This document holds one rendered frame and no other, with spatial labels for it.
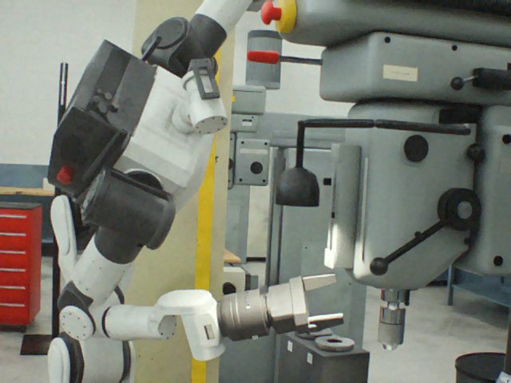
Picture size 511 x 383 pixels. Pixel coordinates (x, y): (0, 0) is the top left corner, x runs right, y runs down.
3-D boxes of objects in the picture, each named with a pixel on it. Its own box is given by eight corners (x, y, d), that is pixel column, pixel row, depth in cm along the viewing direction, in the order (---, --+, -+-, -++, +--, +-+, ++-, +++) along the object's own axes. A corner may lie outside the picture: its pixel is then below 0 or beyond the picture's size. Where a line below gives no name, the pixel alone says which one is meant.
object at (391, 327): (402, 338, 126) (404, 309, 126) (404, 345, 121) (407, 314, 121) (376, 337, 126) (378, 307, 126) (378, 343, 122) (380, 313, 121)
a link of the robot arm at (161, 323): (199, 304, 124) (140, 304, 130) (211, 348, 126) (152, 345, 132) (216, 288, 129) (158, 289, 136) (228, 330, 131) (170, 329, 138)
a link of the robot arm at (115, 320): (150, 352, 132) (76, 348, 141) (176, 323, 140) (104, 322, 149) (132, 304, 128) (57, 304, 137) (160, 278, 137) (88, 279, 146)
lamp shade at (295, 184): (266, 203, 115) (267, 164, 115) (299, 203, 119) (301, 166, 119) (294, 207, 109) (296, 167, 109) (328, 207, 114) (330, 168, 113)
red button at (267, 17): (264, 22, 112) (266, -2, 111) (258, 25, 116) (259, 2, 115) (284, 24, 113) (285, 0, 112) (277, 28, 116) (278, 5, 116)
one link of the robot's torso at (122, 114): (8, 212, 141) (69, 119, 116) (61, 100, 162) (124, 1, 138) (132, 273, 151) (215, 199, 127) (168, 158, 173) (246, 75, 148)
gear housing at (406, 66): (370, 92, 106) (374, 28, 106) (315, 100, 130) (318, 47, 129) (548, 109, 115) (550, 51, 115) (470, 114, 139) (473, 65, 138)
